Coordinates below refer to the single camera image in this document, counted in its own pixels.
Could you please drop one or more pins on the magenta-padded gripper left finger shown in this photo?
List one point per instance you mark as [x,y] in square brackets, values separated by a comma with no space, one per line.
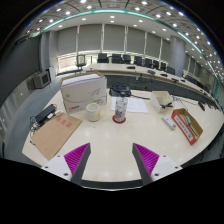
[76,160]

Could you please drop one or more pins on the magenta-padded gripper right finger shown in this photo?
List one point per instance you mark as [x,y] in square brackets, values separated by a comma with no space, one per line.
[148,160]

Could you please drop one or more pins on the clear plastic water bottle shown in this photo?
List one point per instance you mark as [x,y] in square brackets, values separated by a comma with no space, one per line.
[120,108]

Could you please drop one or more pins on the brown kraft paper envelope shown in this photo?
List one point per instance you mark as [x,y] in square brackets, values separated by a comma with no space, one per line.
[55,135]

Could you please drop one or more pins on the white remote control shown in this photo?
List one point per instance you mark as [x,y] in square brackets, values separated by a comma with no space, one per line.
[169,122]

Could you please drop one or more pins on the open brown and red carton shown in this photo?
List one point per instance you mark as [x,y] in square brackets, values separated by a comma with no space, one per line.
[183,128]

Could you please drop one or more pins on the flat round red coaster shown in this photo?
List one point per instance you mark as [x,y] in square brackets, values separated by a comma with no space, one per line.
[115,121]

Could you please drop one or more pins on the flat black electronic device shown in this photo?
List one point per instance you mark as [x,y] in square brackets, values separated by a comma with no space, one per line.
[45,114]

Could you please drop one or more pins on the small green device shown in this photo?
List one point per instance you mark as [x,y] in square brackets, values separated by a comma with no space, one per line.
[188,120]

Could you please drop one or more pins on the white printed paper sheet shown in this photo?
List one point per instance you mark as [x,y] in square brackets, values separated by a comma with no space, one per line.
[136,105]

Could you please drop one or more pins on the small black tool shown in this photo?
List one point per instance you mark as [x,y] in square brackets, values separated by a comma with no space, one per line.
[166,105]

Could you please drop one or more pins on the small open white box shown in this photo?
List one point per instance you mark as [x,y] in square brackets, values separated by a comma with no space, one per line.
[158,98]

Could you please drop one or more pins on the white cardboard paper box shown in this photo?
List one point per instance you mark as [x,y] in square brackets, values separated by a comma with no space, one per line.
[83,93]

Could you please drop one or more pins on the black desk device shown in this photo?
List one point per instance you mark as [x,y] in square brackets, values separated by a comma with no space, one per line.
[120,90]

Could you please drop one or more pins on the small black handheld device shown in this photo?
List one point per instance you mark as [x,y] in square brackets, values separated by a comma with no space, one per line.
[201,106]

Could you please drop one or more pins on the grey box monitor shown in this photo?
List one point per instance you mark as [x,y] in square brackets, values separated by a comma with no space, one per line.
[41,80]

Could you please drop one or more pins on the long curved conference desk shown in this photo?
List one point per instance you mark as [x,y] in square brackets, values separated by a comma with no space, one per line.
[110,67]

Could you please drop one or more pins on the row of black office chairs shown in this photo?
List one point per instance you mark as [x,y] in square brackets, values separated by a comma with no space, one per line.
[116,58]

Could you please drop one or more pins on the group of ceiling lights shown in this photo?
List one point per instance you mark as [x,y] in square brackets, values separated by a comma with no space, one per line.
[112,16]

